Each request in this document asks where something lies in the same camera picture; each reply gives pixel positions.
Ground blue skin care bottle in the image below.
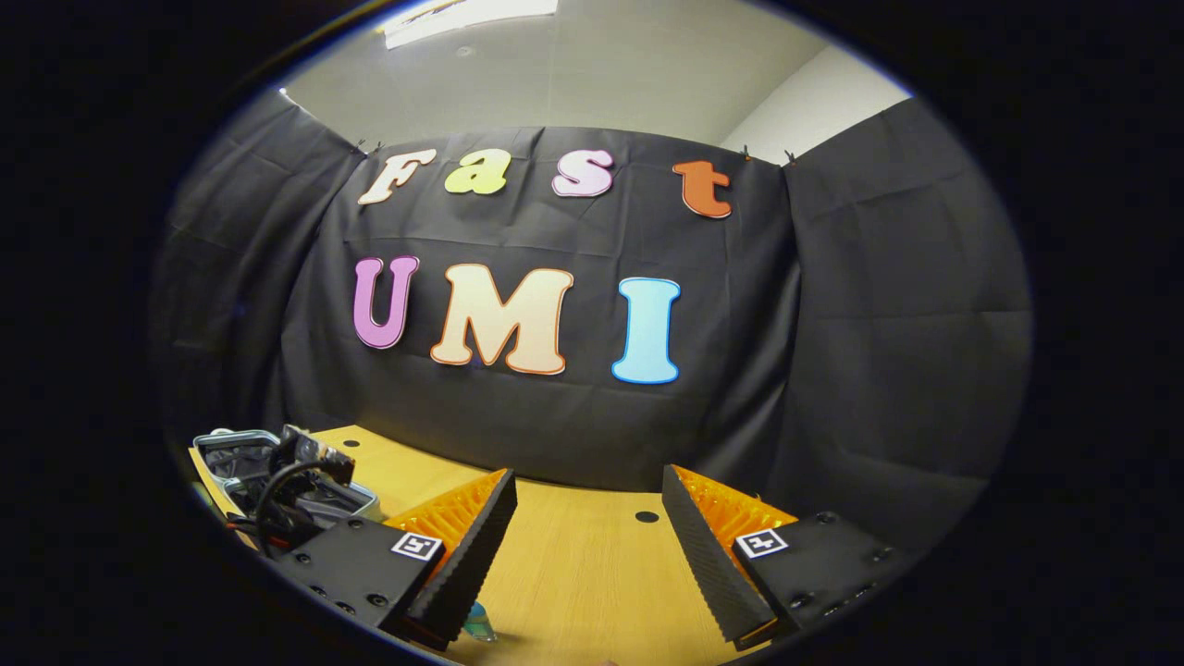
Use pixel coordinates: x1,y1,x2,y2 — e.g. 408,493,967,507
462,600,499,645

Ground ceiling light panel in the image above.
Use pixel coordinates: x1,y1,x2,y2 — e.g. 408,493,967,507
382,0,561,50

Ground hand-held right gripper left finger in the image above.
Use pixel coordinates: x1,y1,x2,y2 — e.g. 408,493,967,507
276,467,519,652

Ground light blue suitcase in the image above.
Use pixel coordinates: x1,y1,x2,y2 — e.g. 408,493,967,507
190,427,382,551

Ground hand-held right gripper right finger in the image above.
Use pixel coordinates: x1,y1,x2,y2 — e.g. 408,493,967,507
660,463,924,648

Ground black backdrop cloth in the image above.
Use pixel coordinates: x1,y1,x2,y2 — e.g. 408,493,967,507
148,88,1035,556

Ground black cable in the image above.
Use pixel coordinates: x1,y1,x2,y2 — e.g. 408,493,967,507
250,459,327,549

